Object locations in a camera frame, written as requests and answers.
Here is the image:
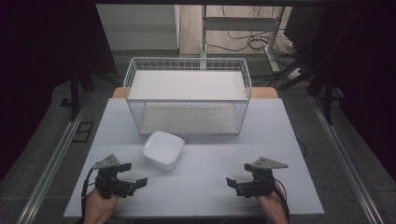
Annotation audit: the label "white power strip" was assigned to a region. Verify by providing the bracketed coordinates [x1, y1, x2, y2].
[286, 66, 304, 80]

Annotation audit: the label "wooden table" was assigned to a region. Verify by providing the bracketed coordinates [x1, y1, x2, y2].
[111, 86, 279, 100]

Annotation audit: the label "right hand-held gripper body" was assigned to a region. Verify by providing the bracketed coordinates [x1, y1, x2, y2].
[236, 156, 290, 199]

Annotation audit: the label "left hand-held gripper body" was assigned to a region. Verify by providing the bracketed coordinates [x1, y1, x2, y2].
[92, 153, 138, 200]

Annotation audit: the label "white cabinet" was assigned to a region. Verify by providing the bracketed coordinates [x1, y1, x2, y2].
[95, 4, 181, 52]

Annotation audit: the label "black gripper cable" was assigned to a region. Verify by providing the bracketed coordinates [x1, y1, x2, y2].
[274, 178, 291, 224]
[80, 161, 104, 219]

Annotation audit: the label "black metal stand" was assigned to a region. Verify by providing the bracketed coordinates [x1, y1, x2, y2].
[307, 67, 344, 126]
[69, 70, 96, 122]

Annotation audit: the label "white wire basket rack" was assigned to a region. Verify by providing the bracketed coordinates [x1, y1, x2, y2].
[122, 56, 253, 136]

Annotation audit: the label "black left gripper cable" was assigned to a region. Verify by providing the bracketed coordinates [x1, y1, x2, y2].
[80, 161, 104, 219]

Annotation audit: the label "black floor cables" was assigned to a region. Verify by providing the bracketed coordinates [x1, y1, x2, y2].
[205, 5, 300, 54]

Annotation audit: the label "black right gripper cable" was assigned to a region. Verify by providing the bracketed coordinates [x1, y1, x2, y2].
[274, 178, 291, 224]

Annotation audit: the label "person's left hand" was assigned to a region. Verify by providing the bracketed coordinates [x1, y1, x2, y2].
[84, 188, 120, 217]

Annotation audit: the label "dark curtain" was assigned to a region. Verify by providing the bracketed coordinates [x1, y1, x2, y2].
[0, 0, 119, 182]
[311, 5, 396, 173]

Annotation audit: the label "white desk frame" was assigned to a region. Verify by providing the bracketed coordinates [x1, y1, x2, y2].
[200, 4, 286, 74]

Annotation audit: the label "aluminium floor rail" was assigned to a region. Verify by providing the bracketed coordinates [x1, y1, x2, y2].
[15, 92, 92, 224]
[307, 95, 388, 224]

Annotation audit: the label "person's right hand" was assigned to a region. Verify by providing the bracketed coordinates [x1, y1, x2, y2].
[255, 181, 286, 217]

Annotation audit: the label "white square bowl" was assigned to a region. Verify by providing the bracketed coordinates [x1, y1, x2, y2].
[142, 130, 186, 172]

